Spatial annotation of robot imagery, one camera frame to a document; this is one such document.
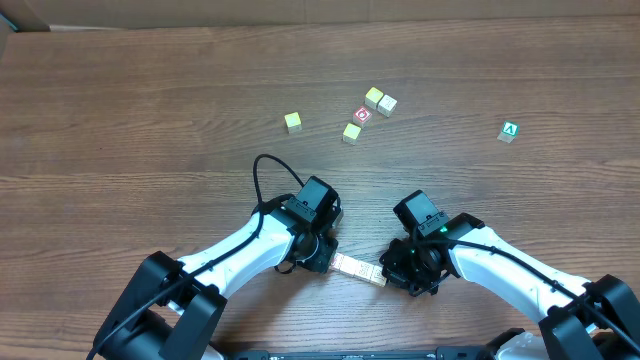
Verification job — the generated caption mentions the red O wooden block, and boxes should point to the red O wooden block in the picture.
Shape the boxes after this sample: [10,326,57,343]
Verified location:
[352,105,373,128]

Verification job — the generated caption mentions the yellow S wooden block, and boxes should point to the yellow S wooden block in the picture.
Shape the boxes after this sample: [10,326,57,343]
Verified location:
[339,256,360,276]

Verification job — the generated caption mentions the yellow top block far left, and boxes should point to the yellow top block far left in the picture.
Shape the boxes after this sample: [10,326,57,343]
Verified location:
[284,112,302,134]

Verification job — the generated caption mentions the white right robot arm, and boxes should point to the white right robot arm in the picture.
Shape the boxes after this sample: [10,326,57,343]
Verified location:
[380,213,639,359]

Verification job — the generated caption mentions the yellow G wooden block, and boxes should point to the yellow G wooden block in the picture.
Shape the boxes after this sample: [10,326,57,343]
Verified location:
[342,123,361,145]

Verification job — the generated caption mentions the blue B wooden block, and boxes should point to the blue B wooden block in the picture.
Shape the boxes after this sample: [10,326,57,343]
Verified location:
[370,266,387,287]

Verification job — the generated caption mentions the yellow top block back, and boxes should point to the yellow top block back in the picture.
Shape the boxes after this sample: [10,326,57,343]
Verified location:
[364,87,384,110]

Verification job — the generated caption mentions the red M wooden block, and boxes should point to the red M wooden block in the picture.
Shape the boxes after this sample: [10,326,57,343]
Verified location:
[330,253,344,272]

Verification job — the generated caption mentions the plain top block yellow side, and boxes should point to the plain top block yellow side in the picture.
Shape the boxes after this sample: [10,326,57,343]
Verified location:
[377,94,398,118]

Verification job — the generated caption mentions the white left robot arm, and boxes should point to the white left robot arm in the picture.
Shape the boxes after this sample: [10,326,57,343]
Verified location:
[88,176,342,359]

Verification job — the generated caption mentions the green A wooden block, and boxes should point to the green A wooden block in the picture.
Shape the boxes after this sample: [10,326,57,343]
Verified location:
[497,121,520,143]

